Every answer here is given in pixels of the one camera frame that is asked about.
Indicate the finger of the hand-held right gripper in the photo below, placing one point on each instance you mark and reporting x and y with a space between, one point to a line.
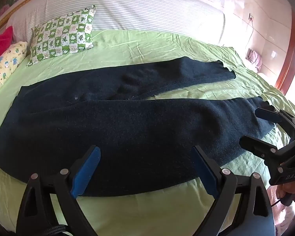
253 143
265 114

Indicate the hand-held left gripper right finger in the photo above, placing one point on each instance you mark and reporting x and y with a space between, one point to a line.
202 169

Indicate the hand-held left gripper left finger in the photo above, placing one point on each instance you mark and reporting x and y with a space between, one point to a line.
87 169

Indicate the dark navy pants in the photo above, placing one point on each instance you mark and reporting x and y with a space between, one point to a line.
137 132

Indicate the person's right hand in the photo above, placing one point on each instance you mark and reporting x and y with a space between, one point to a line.
288 189

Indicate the pink bag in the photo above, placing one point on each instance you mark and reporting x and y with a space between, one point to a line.
255 59

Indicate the green bed sheet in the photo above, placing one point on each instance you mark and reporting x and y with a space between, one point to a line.
150 46

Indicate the yellow cartoon print pillow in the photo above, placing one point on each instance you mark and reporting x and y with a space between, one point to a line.
5 64

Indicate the green frog print pillow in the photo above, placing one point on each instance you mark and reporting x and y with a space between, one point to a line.
61 36

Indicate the red pillow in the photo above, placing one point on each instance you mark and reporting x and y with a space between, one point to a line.
0 44

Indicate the white striped bedding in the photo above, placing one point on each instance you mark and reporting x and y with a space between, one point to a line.
137 5

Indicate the wooden headboard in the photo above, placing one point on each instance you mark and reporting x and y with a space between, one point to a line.
19 8

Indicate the red wooden window frame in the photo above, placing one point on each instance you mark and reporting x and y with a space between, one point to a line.
288 54

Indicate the wall socket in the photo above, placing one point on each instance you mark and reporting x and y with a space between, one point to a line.
251 17

